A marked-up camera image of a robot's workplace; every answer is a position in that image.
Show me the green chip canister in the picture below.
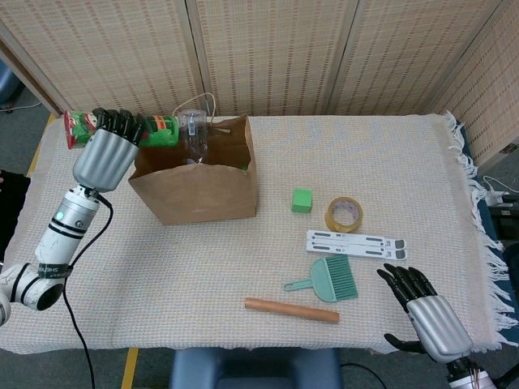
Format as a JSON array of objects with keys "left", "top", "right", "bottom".
[{"left": 63, "top": 109, "right": 180, "bottom": 150}]

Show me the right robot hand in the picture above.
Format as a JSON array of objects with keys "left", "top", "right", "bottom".
[{"left": 376, "top": 263, "right": 475, "bottom": 364}]

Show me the wooden rolling pin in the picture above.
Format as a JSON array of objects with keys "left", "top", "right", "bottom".
[{"left": 244, "top": 298, "right": 341, "bottom": 324}]

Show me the beige woven tablecloth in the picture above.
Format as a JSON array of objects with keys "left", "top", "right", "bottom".
[{"left": 0, "top": 109, "right": 518, "bottom": 356}]

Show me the bamboo folding screen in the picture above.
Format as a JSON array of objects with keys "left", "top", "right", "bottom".
[{"left": 0, "top": 0, "right": 519, "bottom": 167}]

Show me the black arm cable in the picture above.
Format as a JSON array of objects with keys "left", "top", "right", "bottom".
[{"left": 62, "top": 194, "right": 114, "bottom": 389}]

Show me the blue container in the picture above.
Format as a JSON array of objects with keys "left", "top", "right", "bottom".
[{"left": 0, "top": 60, "right": 21, "bottom": 106}]

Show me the clear plastic water bottle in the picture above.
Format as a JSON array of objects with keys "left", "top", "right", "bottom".
[{"left": 178, "top": 109, "right": 211, "bottom": 167}]

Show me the black box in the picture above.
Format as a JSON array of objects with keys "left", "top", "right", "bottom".
[{"left": 488, "top": 204, "right": 519, "bottom": 244}]

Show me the yellowish packing tape roll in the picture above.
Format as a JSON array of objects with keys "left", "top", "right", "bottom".
[{"left": 324, "top": 196, "right": 364, "bottom": 234}]

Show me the white plastic bracket plate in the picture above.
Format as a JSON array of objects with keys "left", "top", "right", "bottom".
[{"left": 305, "top": 229, "right": 409, "bottom": 260}]

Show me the green hand brush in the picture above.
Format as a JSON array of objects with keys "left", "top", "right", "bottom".
[{"left": 283, "top": 254, "right": 359, "bottom": 304}]

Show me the black cloth item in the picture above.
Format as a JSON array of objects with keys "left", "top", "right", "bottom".
[{"left": 0, "top": 169, "right": 32, "bottom": 260}]

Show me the brown paper bag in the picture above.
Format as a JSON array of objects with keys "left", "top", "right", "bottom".
[{"left": 127, "top": 92, "right": 259, "bottom": 227}]

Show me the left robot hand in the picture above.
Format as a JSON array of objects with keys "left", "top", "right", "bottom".
[{"left": 71, "top": 107, "right": 146, "bottom": 194}]

